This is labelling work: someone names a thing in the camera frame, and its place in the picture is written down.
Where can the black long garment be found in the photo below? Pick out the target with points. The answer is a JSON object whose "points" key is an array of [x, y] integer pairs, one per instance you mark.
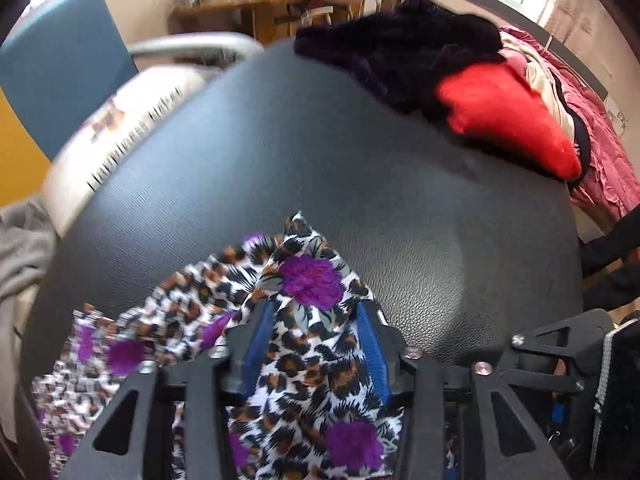
{"points": [[580, 135]]}

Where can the white printed pillow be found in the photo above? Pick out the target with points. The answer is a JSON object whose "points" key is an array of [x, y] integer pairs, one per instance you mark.
{"points": [[125, 125]]}

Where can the wooden chair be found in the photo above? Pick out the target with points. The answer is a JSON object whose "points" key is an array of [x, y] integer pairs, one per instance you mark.
{"points": [[320, 10]]}

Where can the cream garment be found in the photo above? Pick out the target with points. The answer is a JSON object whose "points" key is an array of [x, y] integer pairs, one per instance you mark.
{"points": [[545, 85]]}

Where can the wooden side table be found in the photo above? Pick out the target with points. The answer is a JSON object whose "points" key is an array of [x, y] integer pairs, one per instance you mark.
{"points": [[250, 2]]}

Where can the pink quilt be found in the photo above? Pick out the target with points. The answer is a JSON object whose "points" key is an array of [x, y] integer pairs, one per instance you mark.
{"points": [[610, 150]]}

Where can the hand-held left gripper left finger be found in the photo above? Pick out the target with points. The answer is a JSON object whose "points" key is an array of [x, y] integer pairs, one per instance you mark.
{"points": [[257, 355]]}

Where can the leopard print purple flowered garment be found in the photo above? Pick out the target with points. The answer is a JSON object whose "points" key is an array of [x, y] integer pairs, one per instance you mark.
{"points": [[310, 280]]}

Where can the black velvet garment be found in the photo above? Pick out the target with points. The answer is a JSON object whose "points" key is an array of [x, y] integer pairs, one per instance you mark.
{"points": [[400, 45]]}

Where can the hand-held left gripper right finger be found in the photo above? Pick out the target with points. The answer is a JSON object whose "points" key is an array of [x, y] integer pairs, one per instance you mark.
{"points": [[372, 350]]}

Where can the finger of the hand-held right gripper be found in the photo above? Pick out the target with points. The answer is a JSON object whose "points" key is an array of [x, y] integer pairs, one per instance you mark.
{"points": [[559, 410], [540, 355]]}

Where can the beige patterned curtain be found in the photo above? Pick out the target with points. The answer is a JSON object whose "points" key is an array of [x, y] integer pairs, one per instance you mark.
{"points": [[590, 20]]}

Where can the dark cloth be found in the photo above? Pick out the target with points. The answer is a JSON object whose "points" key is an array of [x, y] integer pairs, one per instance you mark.
{"points": [[615, 285]]}

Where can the grey yellow blue sofa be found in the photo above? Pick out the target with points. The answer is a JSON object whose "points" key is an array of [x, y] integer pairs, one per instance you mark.
{"points": [[60, 60]]}

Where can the grey garment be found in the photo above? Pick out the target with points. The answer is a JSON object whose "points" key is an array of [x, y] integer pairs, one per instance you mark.
{"points": [[25, 260]]}

